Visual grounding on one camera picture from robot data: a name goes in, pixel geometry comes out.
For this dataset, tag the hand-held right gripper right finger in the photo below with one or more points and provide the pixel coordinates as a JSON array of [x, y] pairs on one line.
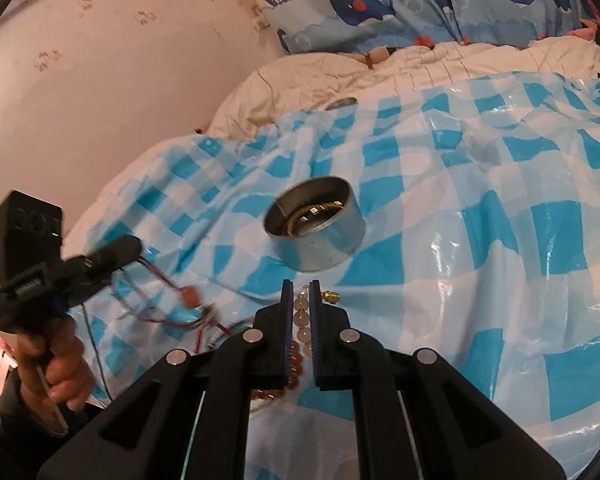
[[316, 330]]

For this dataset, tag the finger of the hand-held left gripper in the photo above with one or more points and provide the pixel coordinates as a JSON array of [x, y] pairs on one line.
[[92, 285], [117, 250]]

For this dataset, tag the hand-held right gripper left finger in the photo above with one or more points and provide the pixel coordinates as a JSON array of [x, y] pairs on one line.
[[286, 330]]

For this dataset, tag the round metal tin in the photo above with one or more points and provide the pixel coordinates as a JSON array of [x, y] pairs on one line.
[[315, 232]]

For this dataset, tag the person's left forearm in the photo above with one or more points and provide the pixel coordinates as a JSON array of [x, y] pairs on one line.
[[25, 440]]

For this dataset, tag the person's left hand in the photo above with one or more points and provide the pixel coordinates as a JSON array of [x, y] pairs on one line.
[[62, 360]]

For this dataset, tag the small gold charm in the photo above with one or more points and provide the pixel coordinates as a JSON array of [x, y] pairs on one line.
[[330, 297]]

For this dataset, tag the blue checked plastic sheet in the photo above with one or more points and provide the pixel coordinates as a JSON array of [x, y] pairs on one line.
[[480, 210]]

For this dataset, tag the white quilt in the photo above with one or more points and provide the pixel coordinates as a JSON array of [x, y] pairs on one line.
[[340, 72]]

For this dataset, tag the tan and black object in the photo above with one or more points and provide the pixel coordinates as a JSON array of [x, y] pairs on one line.
[[377, 56]]

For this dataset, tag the whale print curtain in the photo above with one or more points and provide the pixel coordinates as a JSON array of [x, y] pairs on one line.
[[380, 5]]

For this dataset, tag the pink cloth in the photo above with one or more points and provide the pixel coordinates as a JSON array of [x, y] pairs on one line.
[[583, 32]]

